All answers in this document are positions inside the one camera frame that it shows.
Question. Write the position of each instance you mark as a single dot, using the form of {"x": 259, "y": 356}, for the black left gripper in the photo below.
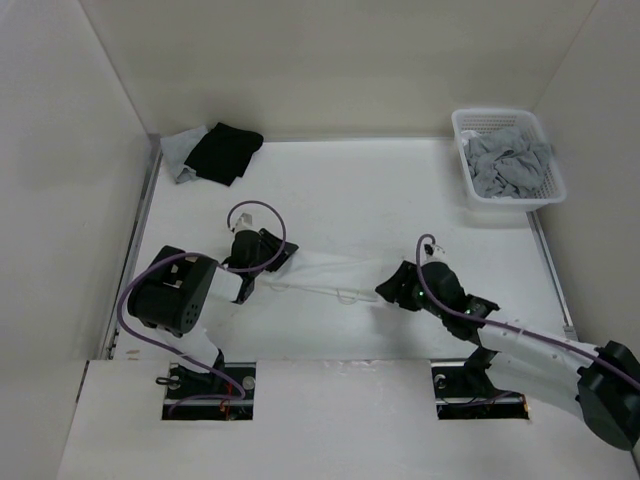
{"x": 279, "y": 249}

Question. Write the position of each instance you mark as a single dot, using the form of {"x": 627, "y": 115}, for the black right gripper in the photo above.
{"x": 392, "y": 288}

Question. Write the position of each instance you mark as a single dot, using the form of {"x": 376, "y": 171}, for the white tank top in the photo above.
{"x": 350, "y": 279}

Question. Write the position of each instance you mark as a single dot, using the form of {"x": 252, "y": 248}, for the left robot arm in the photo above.
{"x": 171, "y": 299}

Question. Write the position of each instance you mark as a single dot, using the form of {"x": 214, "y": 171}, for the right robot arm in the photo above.
{"x": 597, "y": 384}

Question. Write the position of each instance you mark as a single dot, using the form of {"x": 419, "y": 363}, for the folded black tank top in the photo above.
{"x": 224, "y": 153}

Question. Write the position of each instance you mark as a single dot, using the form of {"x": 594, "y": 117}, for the folded grey tank top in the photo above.
{"x": 176, "y": 150}

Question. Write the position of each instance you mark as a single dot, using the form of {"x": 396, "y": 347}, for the grey tank tops pile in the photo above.
{"x": 504, "y": 164}

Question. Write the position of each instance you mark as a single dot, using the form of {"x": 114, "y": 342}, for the white plastic laundry basket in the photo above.
{"x": 486, "y": 120}

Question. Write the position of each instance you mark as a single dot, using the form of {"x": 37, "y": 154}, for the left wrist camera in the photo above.
{"x": 243, "y": 223}

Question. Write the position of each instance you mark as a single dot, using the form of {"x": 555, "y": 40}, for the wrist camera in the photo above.
{"x": 243, "y": 223}
{"x": 434, "y": 253}

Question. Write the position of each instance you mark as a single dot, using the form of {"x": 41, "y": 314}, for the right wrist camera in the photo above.
{"x": 434, "y": 253}

